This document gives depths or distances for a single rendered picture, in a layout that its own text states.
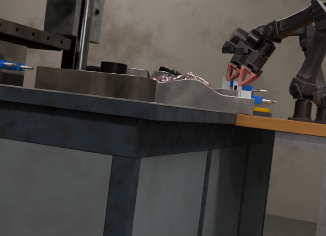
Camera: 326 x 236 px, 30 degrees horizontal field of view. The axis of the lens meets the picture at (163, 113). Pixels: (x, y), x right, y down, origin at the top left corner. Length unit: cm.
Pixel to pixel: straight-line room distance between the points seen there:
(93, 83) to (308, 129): 77
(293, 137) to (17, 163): 95
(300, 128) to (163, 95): 47
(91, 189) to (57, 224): 12
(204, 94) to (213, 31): 328
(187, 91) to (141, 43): 351
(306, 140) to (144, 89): 59
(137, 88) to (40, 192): 44
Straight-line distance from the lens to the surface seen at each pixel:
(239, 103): 210
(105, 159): 137
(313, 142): 204
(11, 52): 236
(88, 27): 276
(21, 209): 149
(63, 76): 160
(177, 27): 546
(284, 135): 205
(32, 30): 249
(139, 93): 173
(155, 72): 250
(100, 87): 160
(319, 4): 229
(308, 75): 229
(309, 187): 512
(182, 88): 209
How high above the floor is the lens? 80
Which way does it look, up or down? 1 degrees down
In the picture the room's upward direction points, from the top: 7 degrees clockwise
